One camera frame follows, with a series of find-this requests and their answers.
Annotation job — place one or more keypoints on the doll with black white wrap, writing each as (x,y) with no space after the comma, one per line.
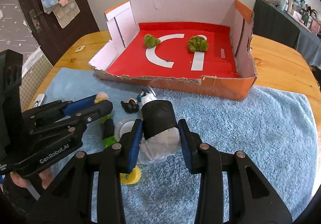
(161,134)

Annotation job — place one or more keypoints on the clear round plastic cup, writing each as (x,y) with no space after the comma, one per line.
(123,127)

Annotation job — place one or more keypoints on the yellow round base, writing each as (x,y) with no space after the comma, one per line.
(131,178)

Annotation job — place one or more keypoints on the orange white cardboard box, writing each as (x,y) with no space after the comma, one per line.
(123,26)

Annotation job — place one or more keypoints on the small cream tag on table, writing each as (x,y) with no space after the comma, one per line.
(80,48)

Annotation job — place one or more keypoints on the left green yarn pillow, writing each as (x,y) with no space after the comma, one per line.
(150,41)

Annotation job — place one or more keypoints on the white device on table edge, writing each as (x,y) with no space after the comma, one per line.
(40,100)

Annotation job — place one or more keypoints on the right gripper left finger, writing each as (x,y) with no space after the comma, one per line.
(119,158)

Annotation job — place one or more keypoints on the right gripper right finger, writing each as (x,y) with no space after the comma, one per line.
(201,158)

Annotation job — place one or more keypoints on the dark haired blue figurine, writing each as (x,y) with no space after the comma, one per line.
(130,106)

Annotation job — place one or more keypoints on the dark cloth covered side table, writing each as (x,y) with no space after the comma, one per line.
(272,23)

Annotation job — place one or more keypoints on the dark wooden door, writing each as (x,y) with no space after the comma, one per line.
(54,40)

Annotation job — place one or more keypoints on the clutter of bottles on side table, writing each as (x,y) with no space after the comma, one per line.
(302,13)

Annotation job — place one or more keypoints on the doll with green black wrap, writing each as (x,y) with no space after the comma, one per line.
(107,123)

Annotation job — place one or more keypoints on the person's left hand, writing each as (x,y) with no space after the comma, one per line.
(46,178)

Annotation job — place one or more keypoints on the light blue towel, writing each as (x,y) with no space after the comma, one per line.
(276,129)

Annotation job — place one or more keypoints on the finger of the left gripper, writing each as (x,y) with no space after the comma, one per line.
(82,116)
(58,109)

